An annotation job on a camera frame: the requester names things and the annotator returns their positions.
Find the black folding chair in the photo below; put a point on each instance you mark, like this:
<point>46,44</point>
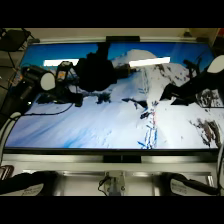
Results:
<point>13,40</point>

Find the black garment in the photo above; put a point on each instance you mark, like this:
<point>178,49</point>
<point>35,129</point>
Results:
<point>96,71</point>

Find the silver frame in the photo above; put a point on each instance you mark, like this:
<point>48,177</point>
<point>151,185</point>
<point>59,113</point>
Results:
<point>83,166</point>

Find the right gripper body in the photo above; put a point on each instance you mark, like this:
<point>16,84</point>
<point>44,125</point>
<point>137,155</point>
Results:
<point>190,91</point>

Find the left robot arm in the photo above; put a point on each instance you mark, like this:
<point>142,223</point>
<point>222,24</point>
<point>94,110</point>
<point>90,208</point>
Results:
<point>33,78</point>

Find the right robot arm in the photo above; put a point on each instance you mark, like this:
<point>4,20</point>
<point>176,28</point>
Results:
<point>216,66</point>

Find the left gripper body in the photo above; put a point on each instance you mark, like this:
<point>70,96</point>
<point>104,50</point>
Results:
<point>65,78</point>

